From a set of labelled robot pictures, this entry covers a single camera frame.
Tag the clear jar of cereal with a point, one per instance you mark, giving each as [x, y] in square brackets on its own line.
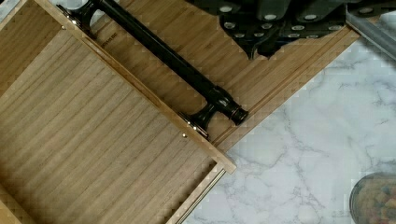
[373, 199]

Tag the black drawer handle bar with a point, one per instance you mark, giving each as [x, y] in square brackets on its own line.
[217, 99]

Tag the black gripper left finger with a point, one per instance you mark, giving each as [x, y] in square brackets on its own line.
[238, 20]

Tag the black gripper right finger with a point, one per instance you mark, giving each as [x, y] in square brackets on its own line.
[293, 19]

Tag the silver toaster oven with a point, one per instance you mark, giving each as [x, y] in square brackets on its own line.
[358, 13]

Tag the large bamboo cutting board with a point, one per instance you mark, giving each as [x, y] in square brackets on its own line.
[259, 86]

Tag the wooden drawer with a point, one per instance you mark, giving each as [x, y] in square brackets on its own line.
[83, 141]

